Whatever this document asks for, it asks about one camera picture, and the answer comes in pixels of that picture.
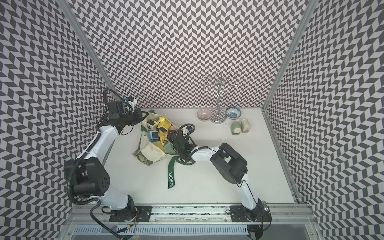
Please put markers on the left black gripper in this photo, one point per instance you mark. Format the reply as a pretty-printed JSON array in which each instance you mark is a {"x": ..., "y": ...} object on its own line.
[{"x": 138, "y": 112}]

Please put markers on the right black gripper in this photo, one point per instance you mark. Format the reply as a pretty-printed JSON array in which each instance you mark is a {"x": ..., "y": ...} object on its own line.
[{"x": 169, "y": 136}]

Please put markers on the cream tote bag green handles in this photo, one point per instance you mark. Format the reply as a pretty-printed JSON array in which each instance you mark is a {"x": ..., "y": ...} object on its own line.
[{"x": 149, "y": 152}]

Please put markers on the green pencil sharpener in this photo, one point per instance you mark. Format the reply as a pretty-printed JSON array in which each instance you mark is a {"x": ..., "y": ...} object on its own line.
[{"x": 236, "y": 128}]

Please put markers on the cream pencil sharpener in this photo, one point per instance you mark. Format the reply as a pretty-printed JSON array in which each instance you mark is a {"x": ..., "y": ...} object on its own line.
[{"x": 245, "y": 126}]

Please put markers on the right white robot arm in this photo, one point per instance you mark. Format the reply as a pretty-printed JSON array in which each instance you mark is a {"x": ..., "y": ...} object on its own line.
[{"x": 230, "y": 165}]

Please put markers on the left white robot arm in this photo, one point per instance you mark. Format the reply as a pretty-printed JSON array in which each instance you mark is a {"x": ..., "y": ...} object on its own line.
[{"x": 87, "y": 179}]

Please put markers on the yellow pencil sharpener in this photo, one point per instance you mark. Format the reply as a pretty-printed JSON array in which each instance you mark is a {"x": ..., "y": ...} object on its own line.
[{"x": 163, "y": 124}]

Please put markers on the blue pencil sharpener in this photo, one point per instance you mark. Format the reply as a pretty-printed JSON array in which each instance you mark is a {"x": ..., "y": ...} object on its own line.
[{"x": 154, "y": 136}]

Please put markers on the pink ceramic bowl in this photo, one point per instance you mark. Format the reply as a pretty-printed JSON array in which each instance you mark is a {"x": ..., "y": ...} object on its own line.
[{"x": 204, "y": 115}]

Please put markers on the blue white ceramic bowl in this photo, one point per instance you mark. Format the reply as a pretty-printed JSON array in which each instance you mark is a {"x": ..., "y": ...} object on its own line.
[{"x": 233, "y": 113}]

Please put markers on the clear glass mug tree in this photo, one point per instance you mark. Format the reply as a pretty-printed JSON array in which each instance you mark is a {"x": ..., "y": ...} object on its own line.
[{"x": 218, "y": 81}]

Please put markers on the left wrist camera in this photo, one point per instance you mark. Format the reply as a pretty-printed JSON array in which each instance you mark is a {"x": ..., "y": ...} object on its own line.
[{"x": 118, "y": 109}]

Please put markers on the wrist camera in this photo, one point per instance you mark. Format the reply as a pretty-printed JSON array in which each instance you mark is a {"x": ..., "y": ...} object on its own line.
[
  {"x": 187, "y": 129},
  {"x": 118, "y": 109}
]

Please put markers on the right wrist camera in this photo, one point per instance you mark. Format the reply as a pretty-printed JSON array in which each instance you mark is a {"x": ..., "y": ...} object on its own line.
[{"x": 187, "y": 129}]

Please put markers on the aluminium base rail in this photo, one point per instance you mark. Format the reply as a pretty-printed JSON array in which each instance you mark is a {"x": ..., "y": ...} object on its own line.
[{"x": 194, "y": 221}]

